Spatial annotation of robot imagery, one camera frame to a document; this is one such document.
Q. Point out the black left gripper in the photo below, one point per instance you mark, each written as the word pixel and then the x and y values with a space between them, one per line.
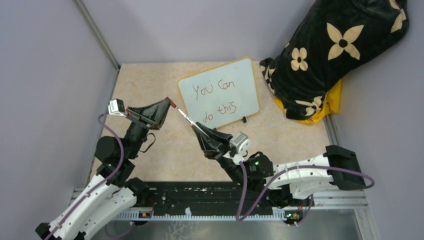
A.
pixel 153 115

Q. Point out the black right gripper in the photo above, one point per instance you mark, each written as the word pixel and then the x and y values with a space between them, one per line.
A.
pixel 216 144

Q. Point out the red marker cap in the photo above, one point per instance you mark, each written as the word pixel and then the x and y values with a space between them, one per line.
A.
pixel 172 104

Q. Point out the white marker pen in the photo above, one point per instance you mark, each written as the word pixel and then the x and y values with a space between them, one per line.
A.
pixel 186 117

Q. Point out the yellow framed whiteboard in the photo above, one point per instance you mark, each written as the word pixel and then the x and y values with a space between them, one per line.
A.
pixel 221 95

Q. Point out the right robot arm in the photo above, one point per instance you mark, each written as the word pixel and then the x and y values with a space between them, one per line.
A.
pixel 336 168

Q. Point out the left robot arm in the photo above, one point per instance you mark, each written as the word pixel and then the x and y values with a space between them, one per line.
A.
pixel 110 191

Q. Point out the yellow cloth under blanket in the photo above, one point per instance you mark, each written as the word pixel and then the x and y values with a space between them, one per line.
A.
pixel 322 107

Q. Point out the black floral blanket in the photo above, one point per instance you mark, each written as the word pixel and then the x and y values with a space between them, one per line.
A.
pixel 334 38

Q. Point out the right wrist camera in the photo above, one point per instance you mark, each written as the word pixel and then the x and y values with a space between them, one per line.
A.
pixel 239 146

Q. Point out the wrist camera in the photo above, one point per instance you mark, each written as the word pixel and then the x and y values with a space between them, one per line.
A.
pixel 116 107
pixel 239 146

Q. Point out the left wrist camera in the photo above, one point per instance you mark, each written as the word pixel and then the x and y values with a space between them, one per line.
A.
pixel 116 107

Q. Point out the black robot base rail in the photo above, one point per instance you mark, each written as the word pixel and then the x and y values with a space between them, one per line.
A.
pixel 213 201

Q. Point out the aluminium frame post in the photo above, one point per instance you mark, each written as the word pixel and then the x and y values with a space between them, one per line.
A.
pixel 95 31

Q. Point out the aluminium frame rail right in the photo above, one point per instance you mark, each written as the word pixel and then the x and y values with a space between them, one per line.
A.
pixel 364 221

